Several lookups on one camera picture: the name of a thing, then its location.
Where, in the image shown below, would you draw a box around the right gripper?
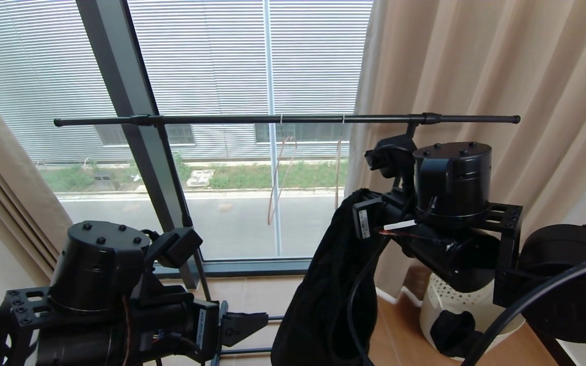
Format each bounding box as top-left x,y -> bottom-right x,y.
351,196 -> 502,294

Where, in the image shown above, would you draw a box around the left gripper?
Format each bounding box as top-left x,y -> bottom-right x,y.
133,300 -> 221,363

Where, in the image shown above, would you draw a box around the black shorts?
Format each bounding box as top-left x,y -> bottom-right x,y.
271,188 -> 391,366

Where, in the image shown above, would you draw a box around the white laundry basket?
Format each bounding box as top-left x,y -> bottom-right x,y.
419,272 -> 526,362

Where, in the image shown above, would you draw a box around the heap of black clothes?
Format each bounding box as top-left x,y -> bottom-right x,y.
429,309 -> 483,358

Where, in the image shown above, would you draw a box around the pink clothes hanger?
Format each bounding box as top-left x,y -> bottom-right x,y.
334,116 -> 347,210
267,114 -> 298,226

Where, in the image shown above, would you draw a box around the black clothes rack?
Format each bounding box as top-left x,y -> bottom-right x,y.
53,113 -> 521,366

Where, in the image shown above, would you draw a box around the window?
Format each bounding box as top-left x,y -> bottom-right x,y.
0,0 -> 375,278

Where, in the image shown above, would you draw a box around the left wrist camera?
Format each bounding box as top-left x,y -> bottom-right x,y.
130,227 -> 203,306

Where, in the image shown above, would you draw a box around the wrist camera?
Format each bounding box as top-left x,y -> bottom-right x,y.
130,227 -> 203,306
364,135 -> 419,204

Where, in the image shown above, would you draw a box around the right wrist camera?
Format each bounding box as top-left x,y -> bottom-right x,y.
364,135 -> 419,204

